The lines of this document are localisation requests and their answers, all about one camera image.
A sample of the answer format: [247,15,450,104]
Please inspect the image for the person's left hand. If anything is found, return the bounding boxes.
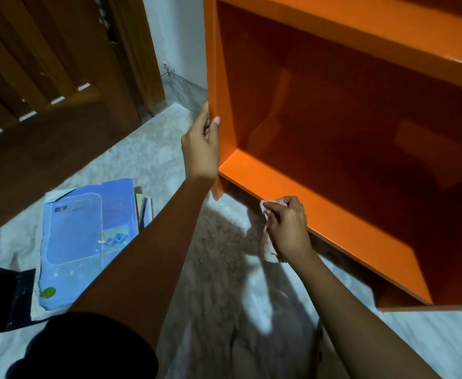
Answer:
[181,100,221,183]

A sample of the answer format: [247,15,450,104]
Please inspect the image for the person's right hand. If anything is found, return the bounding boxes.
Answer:
[263,196,315,262]

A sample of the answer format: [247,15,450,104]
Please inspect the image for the white cleaning cloth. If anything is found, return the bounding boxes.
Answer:
[259,199,289,264]

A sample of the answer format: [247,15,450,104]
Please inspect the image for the orange wooden shelf cabinet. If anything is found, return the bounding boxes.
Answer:
[203,0,462,312]

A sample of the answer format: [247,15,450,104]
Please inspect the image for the person's left forearm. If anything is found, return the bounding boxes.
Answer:
[68,175,219,352]

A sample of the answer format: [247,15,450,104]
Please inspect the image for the person's right forearm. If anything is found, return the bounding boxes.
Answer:
[282,248,442,379]

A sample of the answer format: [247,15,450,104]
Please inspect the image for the small stack of books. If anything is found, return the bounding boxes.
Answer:
[134,186,154,234]

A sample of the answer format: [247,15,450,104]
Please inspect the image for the blue textbook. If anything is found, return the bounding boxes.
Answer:
[37,178,139,311]

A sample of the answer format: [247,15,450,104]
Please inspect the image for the brown wooden door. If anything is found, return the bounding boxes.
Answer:
[0,0,143,242]

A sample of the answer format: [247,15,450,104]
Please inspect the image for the person's black sleeve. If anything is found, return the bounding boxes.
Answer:
[5,312,160,379]

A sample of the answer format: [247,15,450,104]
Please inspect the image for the brown wooden door frame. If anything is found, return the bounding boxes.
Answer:
[105,0,167,119]

